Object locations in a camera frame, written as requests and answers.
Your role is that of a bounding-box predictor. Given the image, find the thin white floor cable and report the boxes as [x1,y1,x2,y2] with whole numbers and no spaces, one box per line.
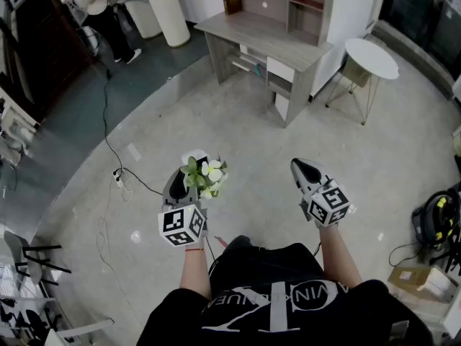
[94,177,137,277]

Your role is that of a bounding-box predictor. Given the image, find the grey chair with black legs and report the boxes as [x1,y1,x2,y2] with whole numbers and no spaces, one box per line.
[2,230,73,288]

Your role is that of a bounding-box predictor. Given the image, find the black floor cable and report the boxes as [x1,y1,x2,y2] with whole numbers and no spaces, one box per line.
[102,68,164,197]

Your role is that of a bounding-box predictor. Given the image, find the brown hardcover book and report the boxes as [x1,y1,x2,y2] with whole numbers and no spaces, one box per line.
[221,0,243,17]

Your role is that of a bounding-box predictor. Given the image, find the short white fluted pedestal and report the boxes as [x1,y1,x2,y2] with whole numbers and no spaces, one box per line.
[123,0,164,40]

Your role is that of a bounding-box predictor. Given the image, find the person's right forearm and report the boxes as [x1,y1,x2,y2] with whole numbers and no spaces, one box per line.
[318,224,363,288]

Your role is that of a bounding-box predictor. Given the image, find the cardboard box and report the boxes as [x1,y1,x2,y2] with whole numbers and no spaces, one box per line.
[387,264,459,305]

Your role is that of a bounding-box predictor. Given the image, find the round white side table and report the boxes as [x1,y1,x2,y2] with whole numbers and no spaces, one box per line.
[325,37,400,126]

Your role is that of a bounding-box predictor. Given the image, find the person's left forearm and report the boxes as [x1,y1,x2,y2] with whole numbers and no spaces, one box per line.
[179,236,212,301]

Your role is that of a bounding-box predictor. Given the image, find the dark brown wooden cabinet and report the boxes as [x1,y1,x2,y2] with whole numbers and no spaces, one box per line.
[0,0,97,123]

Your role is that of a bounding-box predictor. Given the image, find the black and yellow vacuum cleaner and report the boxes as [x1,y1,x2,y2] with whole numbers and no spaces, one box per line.
[411,188,461,247]

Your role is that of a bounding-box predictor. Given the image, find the glass double door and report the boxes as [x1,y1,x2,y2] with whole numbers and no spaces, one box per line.
[377,0,461,81]

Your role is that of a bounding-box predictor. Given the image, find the tall white fluted pedestal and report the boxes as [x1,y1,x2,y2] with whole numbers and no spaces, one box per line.
[148,0,192,48]

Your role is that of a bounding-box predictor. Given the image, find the person's black printed t-shirt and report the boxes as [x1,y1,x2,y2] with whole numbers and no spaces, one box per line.
[135,234,434,346]

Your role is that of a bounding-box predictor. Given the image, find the grey wooden desk with shelves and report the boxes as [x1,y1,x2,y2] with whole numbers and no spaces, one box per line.
[194,0,335,129]

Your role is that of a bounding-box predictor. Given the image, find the white flowers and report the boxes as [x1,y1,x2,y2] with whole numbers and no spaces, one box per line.
[179,148,231,200]

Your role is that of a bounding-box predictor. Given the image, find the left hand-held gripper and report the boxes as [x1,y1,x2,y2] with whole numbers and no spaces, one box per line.
[157,167,210,249]

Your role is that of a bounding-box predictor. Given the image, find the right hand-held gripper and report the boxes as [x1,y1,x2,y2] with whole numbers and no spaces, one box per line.
[290,157,358,229]

